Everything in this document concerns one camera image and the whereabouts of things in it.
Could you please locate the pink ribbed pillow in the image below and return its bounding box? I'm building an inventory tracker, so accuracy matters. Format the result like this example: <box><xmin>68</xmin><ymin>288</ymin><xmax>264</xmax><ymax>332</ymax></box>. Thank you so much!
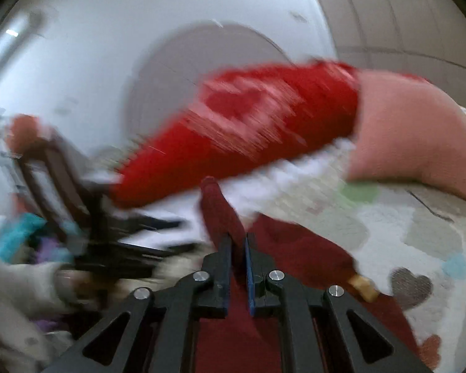
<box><xmin>346</xmin><ymin>68</ymin><xmax>466</xmax><ymax>207</ymax></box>

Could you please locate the white wardrobe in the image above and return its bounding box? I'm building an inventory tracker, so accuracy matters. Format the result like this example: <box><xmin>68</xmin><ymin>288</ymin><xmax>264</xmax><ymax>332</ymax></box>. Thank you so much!
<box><xmin>305</xmin><ymin>0</ymin><xmax>466</xmax><ymax>105</ymax></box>

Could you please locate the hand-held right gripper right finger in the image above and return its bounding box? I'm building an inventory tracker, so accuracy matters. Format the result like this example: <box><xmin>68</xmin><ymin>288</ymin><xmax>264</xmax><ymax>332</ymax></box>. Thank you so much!
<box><xmin>245</xmin><ymin>233</ymin><xmax>432</xmax><ymax>373</ymax></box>

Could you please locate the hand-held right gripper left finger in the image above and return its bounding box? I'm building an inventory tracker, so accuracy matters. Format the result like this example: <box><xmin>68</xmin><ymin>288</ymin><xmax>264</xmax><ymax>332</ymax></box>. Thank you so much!
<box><xmin>43</xmin><ymin>233</ymin><xmax>234</xmax><ymax>373</ymax></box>

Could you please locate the heart print bedspread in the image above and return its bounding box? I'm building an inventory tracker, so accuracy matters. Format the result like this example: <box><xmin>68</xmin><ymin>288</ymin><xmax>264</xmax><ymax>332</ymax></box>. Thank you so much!
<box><xmin>252</xmin><ymin>159</ymin><xmax>466</xmax><ymax>371</ymax></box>

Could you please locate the grey round headboard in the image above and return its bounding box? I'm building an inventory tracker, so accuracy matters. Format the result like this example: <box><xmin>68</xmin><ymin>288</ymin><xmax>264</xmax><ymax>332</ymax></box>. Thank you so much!
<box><xmin>123</xmin><ymin>21</ymin><xmax>294</xmax><ymax>142</ymax></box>

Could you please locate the purple cloth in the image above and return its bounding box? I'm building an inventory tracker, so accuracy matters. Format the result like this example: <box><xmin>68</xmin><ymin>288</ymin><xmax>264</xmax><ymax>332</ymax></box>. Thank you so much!
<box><xmin>33</xmin><ymin>239</ymin><xmax>75</xmax><ymax>267</ymax></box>

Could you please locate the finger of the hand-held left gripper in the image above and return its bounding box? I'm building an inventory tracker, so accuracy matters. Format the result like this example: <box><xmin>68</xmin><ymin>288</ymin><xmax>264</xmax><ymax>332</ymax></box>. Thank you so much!
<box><xmin>116</xmin><ymin>240</ymin><xmax>203</xmax><ymax>260</ymax></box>
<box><xmin>118</xmin><ymin>215</ymin><xmax>189</xmax><ymax>236</ymax></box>

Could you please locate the teal cloth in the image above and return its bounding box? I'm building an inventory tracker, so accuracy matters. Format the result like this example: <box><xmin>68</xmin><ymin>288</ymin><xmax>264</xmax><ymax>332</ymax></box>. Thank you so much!
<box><xmin>0</xmin><ymin>214</ymin><xmax>80</xmax><ymax>265</ymax></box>

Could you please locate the person's left forearm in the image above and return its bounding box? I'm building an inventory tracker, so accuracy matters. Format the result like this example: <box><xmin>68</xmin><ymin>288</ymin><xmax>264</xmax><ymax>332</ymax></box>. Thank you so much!
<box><xmin>0</xmin><ymin>258</ymin><xmax>65</xmax><ymax>321</ymax></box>

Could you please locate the red patterned quilt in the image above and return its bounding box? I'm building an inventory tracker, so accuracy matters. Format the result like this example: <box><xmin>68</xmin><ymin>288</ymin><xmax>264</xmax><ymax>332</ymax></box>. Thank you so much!
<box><xmin>112</xmin><ymin>60</ymin><xmax>363</xmax><ymax>211</ymax></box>

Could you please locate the dark red garment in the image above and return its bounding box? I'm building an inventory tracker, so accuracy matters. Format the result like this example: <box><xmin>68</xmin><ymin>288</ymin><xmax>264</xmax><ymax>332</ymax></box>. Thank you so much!
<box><xmin>194</xmin><ymin>177</ymin><xmax>420</xmax><ymax>373</ymax></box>

